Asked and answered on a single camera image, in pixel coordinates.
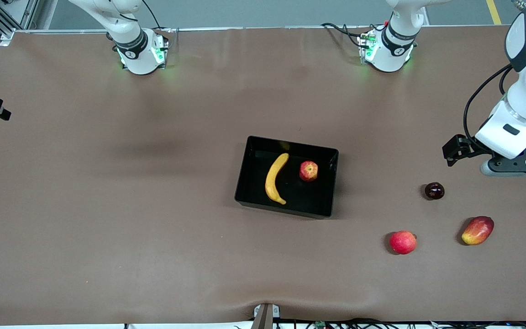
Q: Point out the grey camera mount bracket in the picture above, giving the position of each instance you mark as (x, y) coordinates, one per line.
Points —
(265, 316)

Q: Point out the brown table mat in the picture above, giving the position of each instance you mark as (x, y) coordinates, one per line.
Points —
(263, 256)

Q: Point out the small green circuit board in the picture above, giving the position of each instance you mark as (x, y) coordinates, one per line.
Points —
(321, 325)

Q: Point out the red yellow mango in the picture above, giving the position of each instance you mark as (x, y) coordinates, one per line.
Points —
(477, 230)

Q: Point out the black plastic box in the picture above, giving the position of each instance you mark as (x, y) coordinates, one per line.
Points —
(254, 183)

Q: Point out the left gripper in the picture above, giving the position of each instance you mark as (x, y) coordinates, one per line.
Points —
(465, 147)

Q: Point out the dark purple plum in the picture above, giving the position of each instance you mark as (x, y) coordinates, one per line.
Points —
(434, 190)

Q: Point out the yellow banana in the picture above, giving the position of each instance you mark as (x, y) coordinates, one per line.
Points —
(273, 180)

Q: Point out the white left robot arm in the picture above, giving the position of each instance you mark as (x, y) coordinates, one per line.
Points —
(393, 50)

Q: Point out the red yellow streaked apple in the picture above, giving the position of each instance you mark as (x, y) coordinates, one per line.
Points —
(308, 171)

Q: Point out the plain red apple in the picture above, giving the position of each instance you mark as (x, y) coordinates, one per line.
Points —
(402, 242)

